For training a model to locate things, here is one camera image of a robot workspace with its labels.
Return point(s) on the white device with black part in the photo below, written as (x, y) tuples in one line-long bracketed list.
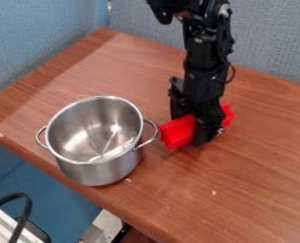
[(31, 234)]

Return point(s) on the red block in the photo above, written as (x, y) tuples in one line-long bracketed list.
[(177, 131)]

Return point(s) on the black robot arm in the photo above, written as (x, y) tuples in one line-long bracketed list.
[(206, 29)]

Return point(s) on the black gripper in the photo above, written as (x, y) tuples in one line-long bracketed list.
[(198, 91)]

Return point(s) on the stainless steel pot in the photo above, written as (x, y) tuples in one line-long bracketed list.
[(94, 138)]

